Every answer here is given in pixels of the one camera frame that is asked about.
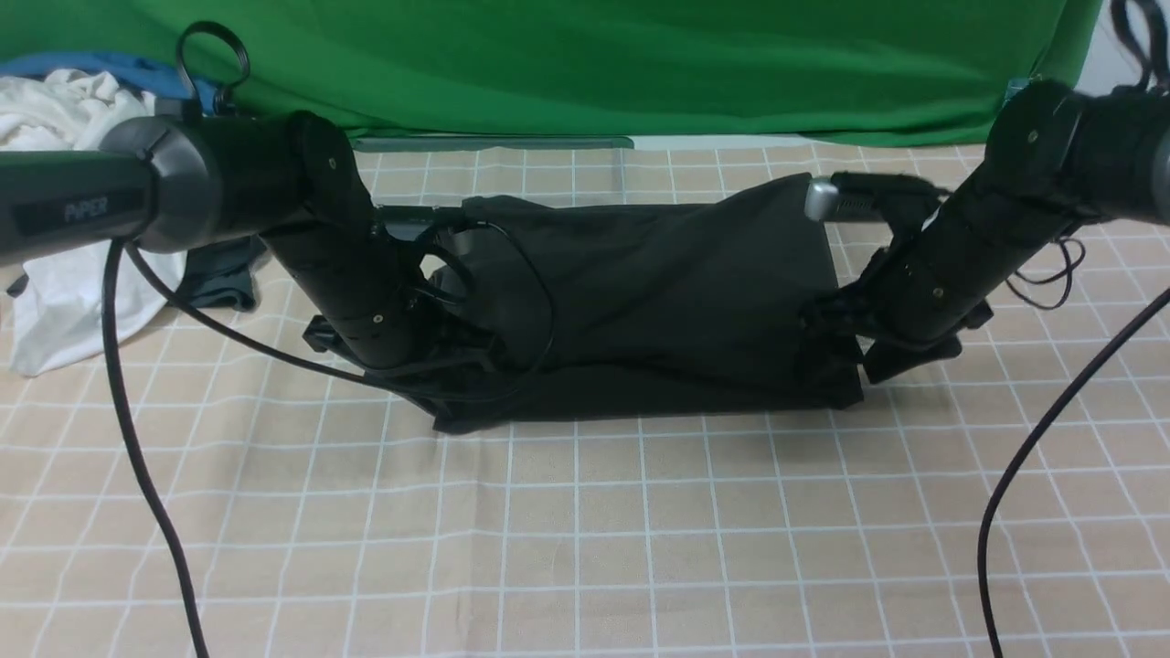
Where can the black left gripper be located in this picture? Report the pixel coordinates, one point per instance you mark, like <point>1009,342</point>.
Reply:
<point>415,351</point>

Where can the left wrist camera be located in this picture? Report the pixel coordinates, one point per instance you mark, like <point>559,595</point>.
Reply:
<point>409,223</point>

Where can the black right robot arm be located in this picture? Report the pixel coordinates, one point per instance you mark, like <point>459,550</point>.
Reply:
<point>1056,160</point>

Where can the binder clip on backdrop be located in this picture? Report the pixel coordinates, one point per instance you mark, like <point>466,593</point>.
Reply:
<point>1016,85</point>

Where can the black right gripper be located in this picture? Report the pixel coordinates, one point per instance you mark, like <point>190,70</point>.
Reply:
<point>895,317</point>

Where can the beige checkered tablecloth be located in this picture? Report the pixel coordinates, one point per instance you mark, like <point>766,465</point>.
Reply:
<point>320,518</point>

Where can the green backdrop cloth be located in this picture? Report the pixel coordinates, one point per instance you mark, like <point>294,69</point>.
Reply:
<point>873,73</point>

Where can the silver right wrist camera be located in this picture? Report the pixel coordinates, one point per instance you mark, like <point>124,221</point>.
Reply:
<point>855,197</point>

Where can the white shirt in pile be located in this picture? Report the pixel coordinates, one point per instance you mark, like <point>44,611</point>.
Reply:
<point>67,121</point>

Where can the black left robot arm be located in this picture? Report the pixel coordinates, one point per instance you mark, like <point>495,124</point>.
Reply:
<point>165,185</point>

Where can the dark teal garment in pile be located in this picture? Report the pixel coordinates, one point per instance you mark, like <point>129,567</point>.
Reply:
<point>224,279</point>

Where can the blue garment in pile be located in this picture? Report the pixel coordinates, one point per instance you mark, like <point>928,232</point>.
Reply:
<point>161,86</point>

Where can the dark gray long-sleeve top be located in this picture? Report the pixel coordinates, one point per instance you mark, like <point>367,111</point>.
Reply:
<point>659,310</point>

